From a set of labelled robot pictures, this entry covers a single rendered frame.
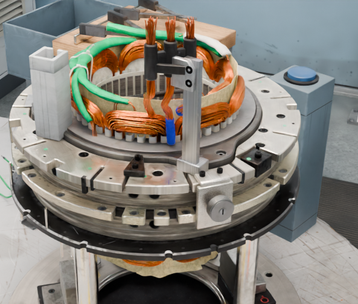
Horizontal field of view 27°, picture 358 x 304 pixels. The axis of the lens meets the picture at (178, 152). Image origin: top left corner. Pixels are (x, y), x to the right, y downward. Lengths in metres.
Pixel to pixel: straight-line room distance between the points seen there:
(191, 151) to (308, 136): 0.40
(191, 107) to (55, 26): 0.62
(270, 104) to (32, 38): 0.44
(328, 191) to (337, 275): 1.63
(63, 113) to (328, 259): 0.53
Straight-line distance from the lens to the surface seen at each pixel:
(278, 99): 0.87
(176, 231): 0.75
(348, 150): 3.04
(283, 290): 1.04
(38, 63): 0.75
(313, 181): 1.15
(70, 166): 0.73
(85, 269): 0.81
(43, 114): 0.77
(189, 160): 0.71
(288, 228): 1.15
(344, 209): 2.65
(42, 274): 1.07
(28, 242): 1.17
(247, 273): 0.86
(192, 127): 0.69
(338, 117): 3.28
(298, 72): 1.07
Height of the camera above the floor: 1.47
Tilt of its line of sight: 30 degrees down
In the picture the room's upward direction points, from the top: 1 degrees clockwise
